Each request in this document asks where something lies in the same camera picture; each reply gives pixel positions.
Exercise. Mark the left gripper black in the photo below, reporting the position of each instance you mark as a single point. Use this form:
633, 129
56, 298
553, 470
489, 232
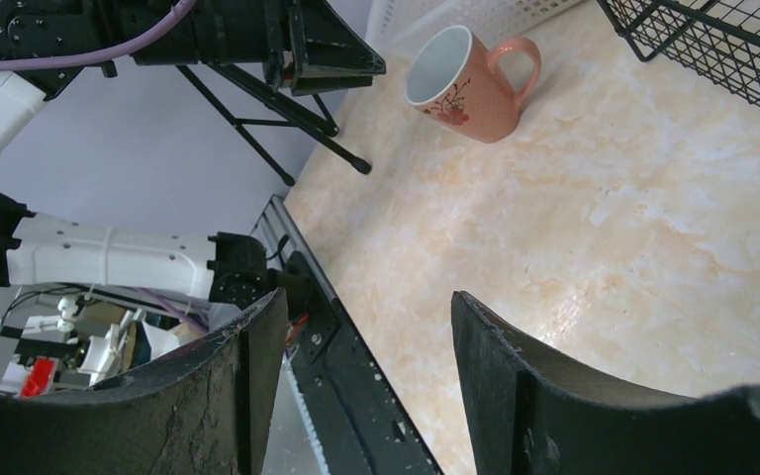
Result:
306, 43

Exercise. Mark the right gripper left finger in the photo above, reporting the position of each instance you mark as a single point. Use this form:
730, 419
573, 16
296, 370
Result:
203, 408

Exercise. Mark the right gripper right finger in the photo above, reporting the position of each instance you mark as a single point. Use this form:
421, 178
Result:
532, 409

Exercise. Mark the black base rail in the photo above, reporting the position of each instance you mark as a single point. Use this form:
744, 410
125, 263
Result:
355, 420

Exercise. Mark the pink mug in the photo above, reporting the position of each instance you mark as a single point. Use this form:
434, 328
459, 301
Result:
458, 82

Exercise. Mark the black camera tripod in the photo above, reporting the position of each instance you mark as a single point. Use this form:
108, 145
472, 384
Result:
275, 124

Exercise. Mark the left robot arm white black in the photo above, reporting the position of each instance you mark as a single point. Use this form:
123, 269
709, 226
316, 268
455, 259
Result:
44, 45

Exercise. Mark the black wire basket rack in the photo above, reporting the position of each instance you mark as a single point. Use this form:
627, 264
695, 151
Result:
719, 40

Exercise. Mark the white plastic basket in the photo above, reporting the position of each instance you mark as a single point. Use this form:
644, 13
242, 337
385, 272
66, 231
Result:
402, 27

